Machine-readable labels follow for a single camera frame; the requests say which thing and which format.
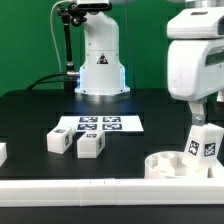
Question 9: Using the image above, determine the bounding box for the black cable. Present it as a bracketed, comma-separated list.
[26, 72, 75, 91]

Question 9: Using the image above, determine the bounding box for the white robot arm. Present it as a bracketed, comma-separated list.
[76, 0, 224, 126]

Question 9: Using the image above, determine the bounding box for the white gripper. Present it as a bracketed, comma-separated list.
[167, 7, 224, 126]

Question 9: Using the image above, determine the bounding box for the white marker sheet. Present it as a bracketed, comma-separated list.
[58, 115, 144, 132]

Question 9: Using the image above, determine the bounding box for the white cable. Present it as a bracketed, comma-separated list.
[49, 0, 78, 74]

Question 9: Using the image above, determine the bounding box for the white U-shaped fence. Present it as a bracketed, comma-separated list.
[0, 140, 224, 208]

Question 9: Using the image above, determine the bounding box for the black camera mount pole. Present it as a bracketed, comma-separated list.
[57, 3, 87, 95]

